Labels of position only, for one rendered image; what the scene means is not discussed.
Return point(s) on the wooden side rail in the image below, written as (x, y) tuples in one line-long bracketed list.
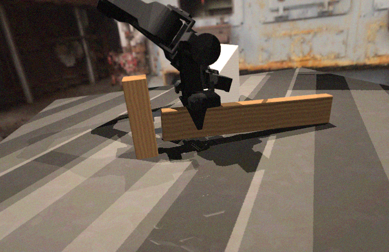
[(246, 116)]

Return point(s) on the brown wooden post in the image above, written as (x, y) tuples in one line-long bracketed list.
[(140, 116)]

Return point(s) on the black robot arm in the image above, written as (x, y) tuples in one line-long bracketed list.
[(162, 25)]

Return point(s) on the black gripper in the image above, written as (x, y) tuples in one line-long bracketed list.
[(192, 84)]

